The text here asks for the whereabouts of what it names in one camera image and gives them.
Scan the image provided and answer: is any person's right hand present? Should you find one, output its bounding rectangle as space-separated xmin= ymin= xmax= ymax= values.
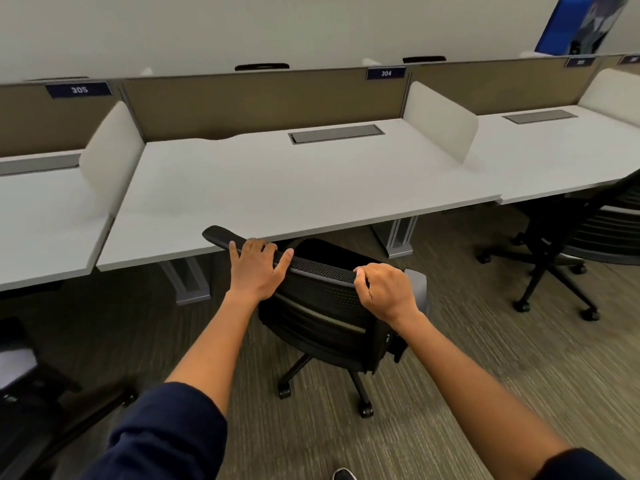
xmin=353 ymin=263 xmax=421 ymax=326

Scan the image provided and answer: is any person's left hand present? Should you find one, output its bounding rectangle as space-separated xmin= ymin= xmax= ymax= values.
xmin=227 ymin=238 xmax=295 ymax=303

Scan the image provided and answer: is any black mesh office chair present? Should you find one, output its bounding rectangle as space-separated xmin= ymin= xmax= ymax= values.
xmin=476 ymin=170 xmax=640 ymax=322
xmin=202 ymin=225 xmax=429 ymax=419
xmin=0 ymin=317 xmax=139 ymax=480

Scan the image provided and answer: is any person's left forearm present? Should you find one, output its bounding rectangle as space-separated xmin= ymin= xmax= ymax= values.
xmin=164 ymin=290 xmax=261 ymax=420

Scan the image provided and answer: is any person's right forearm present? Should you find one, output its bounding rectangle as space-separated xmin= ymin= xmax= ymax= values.
xmin=387 ymin=311 xmax=573 ymax=468

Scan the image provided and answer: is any grey metal desk leg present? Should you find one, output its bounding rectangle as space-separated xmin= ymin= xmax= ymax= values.
xmin=371 ymin=215 xmax=419 ymax=259
xmin=159 ymin=256 xmax=212 ymax=306

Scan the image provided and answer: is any brown fabric partition panel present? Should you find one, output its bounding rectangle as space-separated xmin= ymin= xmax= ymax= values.
xmin=0 ymin=80 xmax=122 ymax=158
xmin=121 ymin=68 xmax=409 ymax=142
xmin=409 ymin=55 xmax=617 ymax=116

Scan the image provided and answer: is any white desk side divider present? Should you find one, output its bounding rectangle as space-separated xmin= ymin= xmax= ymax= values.
xmin=578 ymin=69 xmax=640 ymax=128
xmin=79 ymin=101 xmax=146 ymax=216
xmin=402 ymin=82 xmax=479 ymax=164

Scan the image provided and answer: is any grey desk cable lid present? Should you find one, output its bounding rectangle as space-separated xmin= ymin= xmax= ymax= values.
xmin=288 ymin=124 xmax=386 ymax=145
xmin=502 ymin=110 xmax=579 ymax=125
xmin=0 ymin=153 xmax=82 ymax=177

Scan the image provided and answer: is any blue wall poster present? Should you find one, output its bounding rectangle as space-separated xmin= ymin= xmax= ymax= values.
xmin=534 ymin=0 xmax=634 ymax=56

